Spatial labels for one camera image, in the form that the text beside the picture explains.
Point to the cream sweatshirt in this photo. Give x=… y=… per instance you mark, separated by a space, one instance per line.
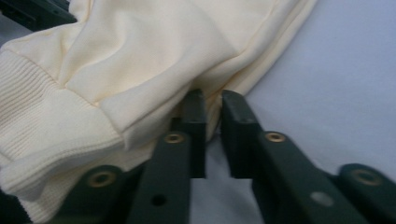
x=124 y=62

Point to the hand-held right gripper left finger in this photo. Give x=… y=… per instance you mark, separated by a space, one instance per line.
x=174 y=174

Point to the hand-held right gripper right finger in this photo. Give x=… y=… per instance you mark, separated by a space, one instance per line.
x=280 y=174

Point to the white table board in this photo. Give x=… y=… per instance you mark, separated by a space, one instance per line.
x=342 y=77

